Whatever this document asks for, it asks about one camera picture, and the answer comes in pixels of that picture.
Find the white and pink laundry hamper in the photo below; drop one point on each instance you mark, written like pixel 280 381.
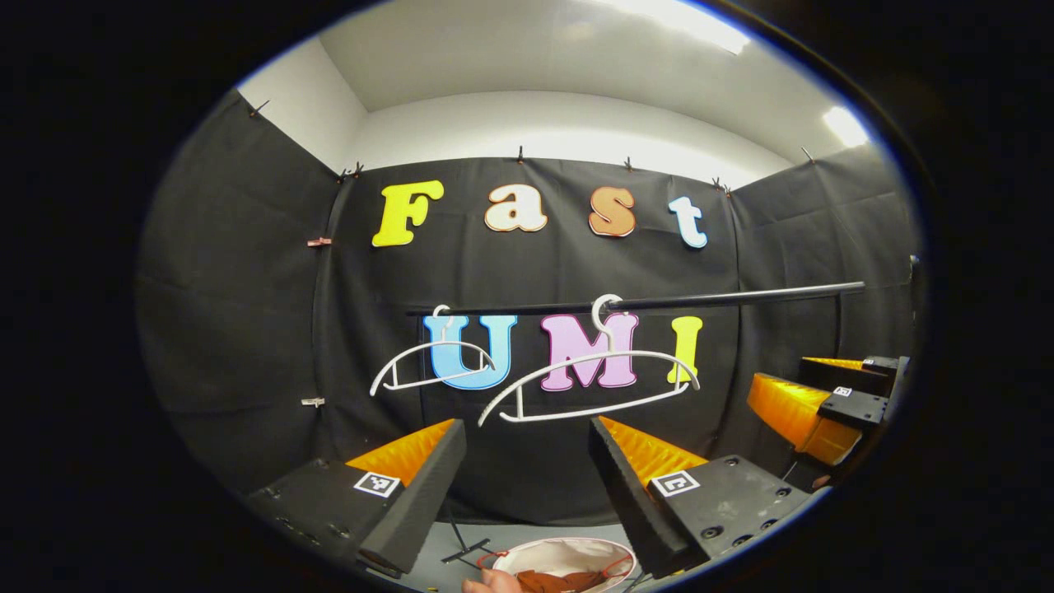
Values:
pixel 568 553

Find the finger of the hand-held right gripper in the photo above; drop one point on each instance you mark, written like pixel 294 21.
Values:
pixel 856 408
pixel 856 379

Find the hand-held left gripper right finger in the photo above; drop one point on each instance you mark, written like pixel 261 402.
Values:
pixel 627 502

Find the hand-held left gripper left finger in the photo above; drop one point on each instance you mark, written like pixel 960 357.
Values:
pixel 428 494

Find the black metal clothes rack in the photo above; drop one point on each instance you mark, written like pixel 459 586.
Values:
pixel 741 295

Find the small ceiling light panel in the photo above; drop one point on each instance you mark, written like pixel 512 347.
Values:
pixel 846 126

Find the long ceiling light panel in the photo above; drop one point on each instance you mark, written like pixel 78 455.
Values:
pixel 700 29

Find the white plastic clothes hanger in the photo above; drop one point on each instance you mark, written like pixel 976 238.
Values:
pixel 436 380
pixel 593 409

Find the black backdrop cloth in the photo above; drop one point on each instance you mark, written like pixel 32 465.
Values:
pixel 247 288

